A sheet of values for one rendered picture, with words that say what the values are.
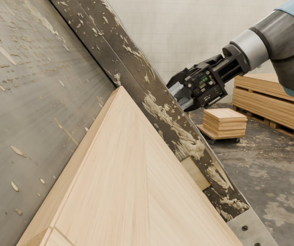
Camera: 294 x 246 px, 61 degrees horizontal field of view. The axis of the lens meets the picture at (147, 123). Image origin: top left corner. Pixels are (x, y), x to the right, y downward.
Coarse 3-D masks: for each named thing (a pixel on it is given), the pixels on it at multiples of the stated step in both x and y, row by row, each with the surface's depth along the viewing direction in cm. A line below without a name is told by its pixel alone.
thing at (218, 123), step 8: (208, 112) 375; (216, 112) 375; (224, 112) 375; (232, 112) 375; (208, 120) 378; (216, 120) 354; (224, 120) 345; (232, 120) 347; (240, 120) 350; (200, 128) 388; (208, 128) 381; (216, 128) 354; (224, 128) 349; (232, 128) 351; (240, 128) 354; (216, 136) 354; (224, 136) 352; (232, 136) 356; (240, 136) 359
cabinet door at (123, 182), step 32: (128, 96) 38; (96, 128) 19; (128, 128) 25; (96, 160) 14; (128, 160) 19; (160, 160) 31; (64, 192) 10; (96, 192) 12; (128, 192) 16; (160, 192) 23; (192, 192) 37; (32, 224) 10; (64, 224) 9; (96, 224) 10; (128, 224) 13; (160, 224) 18; (192, 224) 26; (224, 224) 43
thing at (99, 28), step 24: (72, 0) 39; (96, 0) 39; (72, 24) 40; (96, 24) 40; (120, 24) 41; (96, 48) 42; (120, 48) 42; (120, 72) 43; (144, 72) 43; (144, 96) 44; (168, 96) 44; (168, 120) 45; (168, 144) 47; (192, 144) 47; (216, 168) 49; (216, 192) 50; (240, 192) 52; (240, 216) 52; (240, 240) 54; (264, 240) 54
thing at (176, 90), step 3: (174, 84) 54; (177, 84) 54; (180, 84) 54; (171, 87) 54; (174, 87) 54; (177, 87) 54; (180, 87) 52; (171, 90) 54; (174, 90) 53; (177, 90) 52; (180, 90) 54; (171, 93) 53; (174, 93) 52; (177, 93) 55; (180, 93) 55; (174, 96) 55; (177, 96) 55
